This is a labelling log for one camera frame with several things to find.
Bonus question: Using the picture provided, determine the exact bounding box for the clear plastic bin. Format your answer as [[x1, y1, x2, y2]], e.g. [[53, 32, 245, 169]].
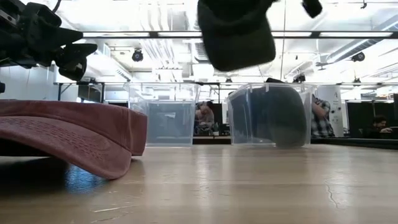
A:
[[126, 82, 201, 147], [226, 82, 317, 147]]

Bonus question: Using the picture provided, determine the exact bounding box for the red baseball cap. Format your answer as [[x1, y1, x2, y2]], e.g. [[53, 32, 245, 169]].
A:
[[0, 99, 149, 180]]

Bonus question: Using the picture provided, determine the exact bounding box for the black partition panel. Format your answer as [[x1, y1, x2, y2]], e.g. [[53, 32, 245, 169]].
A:
[[346, 101, 398, 138]]

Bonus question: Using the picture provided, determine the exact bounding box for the thin vertical ceiling pole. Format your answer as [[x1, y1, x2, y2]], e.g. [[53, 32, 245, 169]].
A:
[[279, 0, 287, 80]]

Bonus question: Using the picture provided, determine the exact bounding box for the black desk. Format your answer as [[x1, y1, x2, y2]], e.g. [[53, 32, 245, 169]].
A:
[[310, 138, 398, 150]]

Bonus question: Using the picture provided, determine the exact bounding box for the dark gray baseball cap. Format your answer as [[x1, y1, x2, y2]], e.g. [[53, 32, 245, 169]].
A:
[[231, 77, 308, 147]]

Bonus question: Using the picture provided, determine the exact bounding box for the black overhead frame beam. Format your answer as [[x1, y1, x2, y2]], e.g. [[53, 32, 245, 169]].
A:
[[82, 30, 398, 40]]

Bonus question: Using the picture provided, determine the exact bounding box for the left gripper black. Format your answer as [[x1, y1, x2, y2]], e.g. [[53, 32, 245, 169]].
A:
[[0, 0, 98, 82]]

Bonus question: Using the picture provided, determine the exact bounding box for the black baseball cap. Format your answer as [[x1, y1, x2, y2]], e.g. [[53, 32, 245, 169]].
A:
[[197, 0, 277, 72]]

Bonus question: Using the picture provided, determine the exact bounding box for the white cylindrical column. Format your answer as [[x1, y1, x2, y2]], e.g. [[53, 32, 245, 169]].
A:
[[315, 85, 345, 138]]

